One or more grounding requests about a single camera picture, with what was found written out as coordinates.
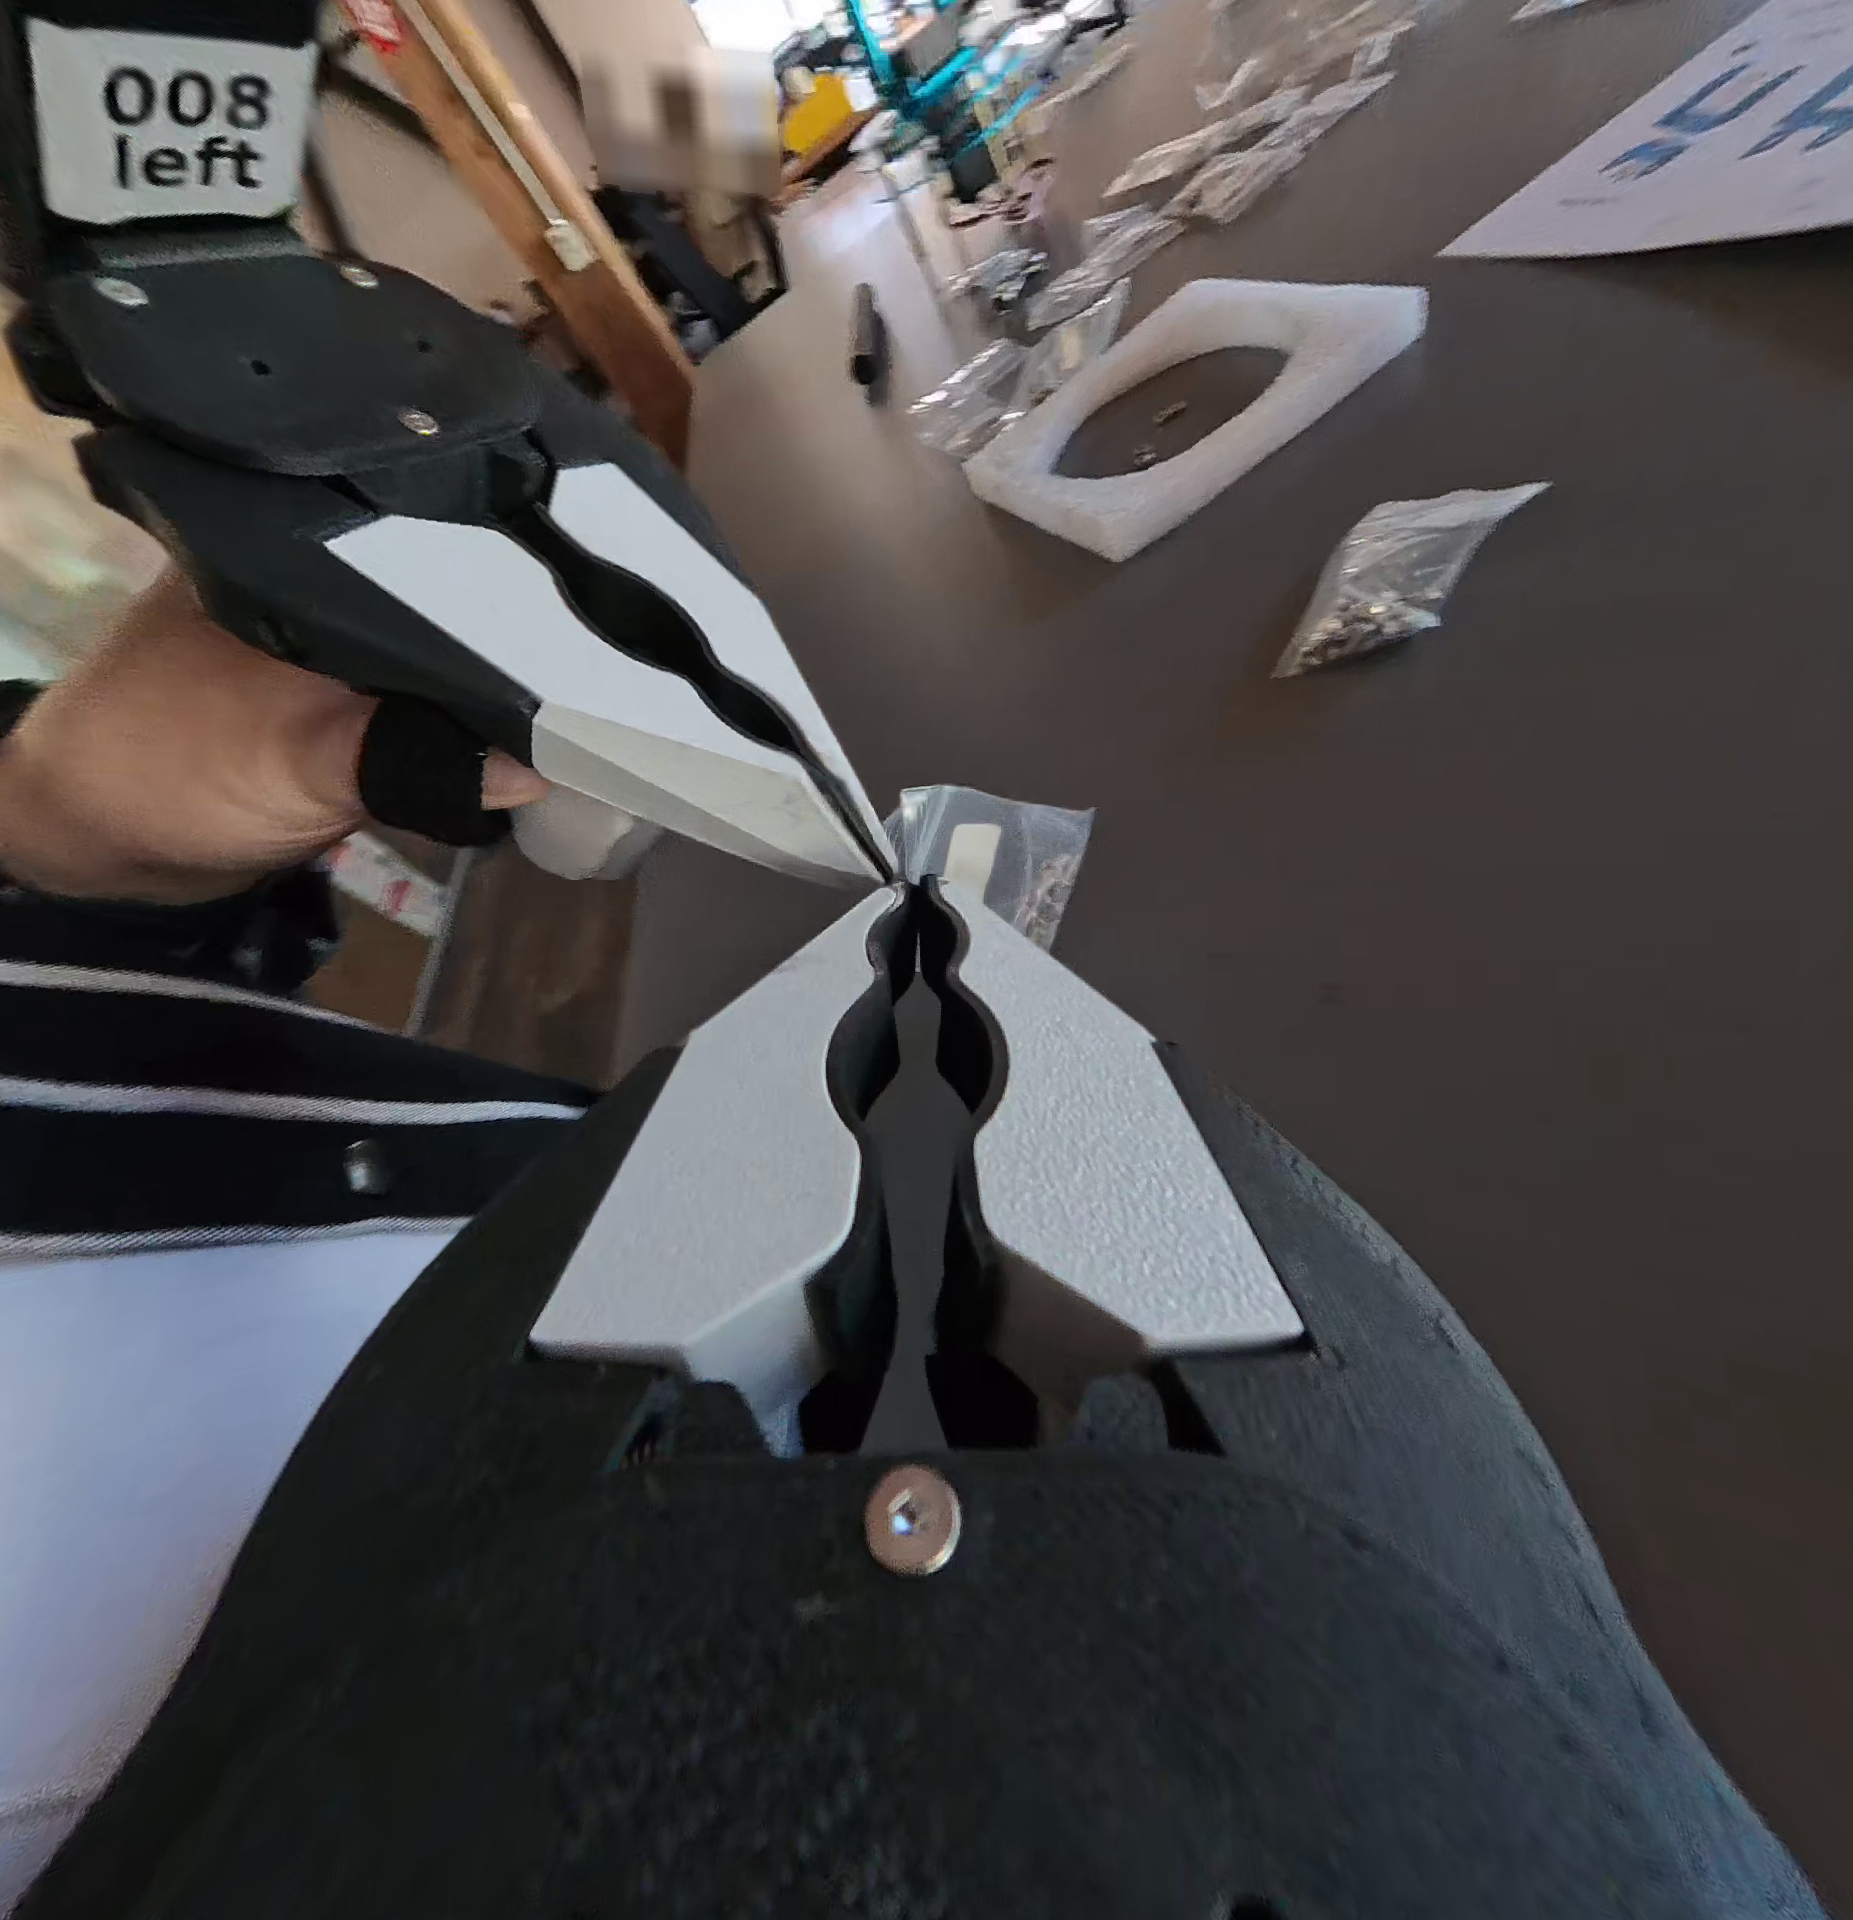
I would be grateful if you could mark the person's left hand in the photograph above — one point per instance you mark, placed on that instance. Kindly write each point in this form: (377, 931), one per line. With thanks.
(160, 750)

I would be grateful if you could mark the clear bag of many screws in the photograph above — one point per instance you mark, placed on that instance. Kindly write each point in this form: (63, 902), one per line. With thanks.
(1213, 180)

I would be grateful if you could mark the long clear parts bag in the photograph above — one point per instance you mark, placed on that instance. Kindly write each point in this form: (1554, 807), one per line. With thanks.
(1289, 114)

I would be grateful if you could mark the flat clear labelled bag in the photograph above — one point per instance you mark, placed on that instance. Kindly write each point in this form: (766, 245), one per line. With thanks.
(964, 397)

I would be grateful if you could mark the dark desk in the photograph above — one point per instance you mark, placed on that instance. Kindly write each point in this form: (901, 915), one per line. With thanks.
(1466, 1051)

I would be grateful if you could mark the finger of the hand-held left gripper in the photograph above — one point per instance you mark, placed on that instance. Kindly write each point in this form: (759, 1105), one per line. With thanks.
(670, 779)
(687, 579)

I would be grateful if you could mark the wooden post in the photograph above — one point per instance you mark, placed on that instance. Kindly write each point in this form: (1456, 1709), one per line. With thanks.
(553, 225)

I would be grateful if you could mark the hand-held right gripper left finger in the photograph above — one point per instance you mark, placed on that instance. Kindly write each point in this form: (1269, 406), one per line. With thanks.
(702, 1185)

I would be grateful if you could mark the blue toy robot arm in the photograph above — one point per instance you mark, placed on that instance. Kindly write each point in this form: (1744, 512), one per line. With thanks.
(926, 77)

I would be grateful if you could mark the flat labelled screw bag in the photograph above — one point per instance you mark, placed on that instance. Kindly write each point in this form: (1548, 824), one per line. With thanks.
(1389, 579)

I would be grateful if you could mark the clear bag of nuts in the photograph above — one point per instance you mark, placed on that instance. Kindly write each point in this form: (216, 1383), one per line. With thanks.
(1002, 277)

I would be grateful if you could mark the puffy clear screw bag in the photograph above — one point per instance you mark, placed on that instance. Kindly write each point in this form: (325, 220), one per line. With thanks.
(1075, 321)

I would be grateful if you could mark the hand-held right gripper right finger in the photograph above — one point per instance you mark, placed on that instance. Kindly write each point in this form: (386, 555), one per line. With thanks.
(1121, 1185)

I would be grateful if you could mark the white foam frame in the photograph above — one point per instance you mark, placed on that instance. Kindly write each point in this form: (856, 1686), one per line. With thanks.
(1316, 345)

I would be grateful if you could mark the black cylindrical tool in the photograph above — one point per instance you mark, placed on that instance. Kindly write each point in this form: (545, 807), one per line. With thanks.
(868, 338)

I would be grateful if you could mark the labelled bag of dark screws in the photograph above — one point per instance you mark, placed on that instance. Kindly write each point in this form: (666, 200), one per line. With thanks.
(984, 862)

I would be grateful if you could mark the small labelled clear bag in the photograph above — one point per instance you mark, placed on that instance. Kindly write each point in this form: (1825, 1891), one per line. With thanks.
(1134, 240)

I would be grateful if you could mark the open instruction booklet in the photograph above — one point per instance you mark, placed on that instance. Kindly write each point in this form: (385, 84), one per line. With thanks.
(1691, 180)

